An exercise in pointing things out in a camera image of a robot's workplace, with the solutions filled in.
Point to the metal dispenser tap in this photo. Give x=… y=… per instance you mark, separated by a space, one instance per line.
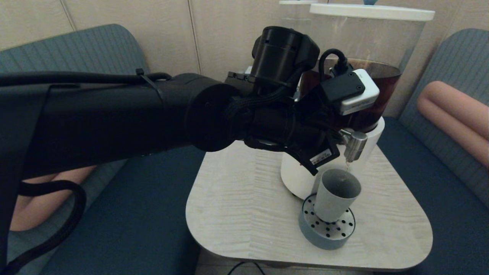
x=355 y=147

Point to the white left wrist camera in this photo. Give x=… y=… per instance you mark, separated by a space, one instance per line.
x=359 y=95

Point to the small water drink dispenser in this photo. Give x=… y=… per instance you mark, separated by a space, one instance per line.
x=296 y=15

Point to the large blue drip tray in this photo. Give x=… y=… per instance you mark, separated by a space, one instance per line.
x=324 y=238

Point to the small white dispenser lid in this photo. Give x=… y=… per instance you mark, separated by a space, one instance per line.
x=297 y=2

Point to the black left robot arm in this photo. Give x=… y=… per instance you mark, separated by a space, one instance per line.
x=114 y=114

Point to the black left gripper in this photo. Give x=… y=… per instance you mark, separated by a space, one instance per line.
x=311 y=133

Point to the grey-blue plastic cup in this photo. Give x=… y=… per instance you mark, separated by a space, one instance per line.
x=332 y=202

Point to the large white dispenser lid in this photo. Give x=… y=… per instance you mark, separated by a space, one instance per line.
x=370 y=12

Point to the large tea drink dispenser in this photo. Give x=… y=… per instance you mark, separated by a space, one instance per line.
x=298 y=183

